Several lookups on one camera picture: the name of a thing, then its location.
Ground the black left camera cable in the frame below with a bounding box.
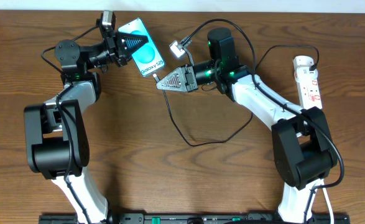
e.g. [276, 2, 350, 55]
[40, 24, 108, 224]

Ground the black camera cable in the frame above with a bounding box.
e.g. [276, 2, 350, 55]
[40, 24, 108, 224]
[182, 18, 345, 224]

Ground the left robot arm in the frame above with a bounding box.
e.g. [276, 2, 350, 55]
[24, 25, 149, 223]

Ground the white power strip cord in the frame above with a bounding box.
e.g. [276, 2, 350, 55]
[320, 183, 335, 224]

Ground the white power strip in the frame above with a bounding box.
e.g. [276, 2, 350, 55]
[293, 55, 322, 110]

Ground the white USB charger plug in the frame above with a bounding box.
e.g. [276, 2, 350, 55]
[294, 67, 318, 83]

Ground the black right camera cable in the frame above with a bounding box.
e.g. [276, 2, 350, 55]
[182, 18, 345, 224]

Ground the smartphone with teal screen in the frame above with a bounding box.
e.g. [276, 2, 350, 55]
[118, 18, 165, 77]

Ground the black charging cable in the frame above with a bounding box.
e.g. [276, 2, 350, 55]
[152, 44, 320, 147]

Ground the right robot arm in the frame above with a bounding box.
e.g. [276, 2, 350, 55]
[156, 27, 344, 223]

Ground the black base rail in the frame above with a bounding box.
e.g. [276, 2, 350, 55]
[38, 212, 351, 224]

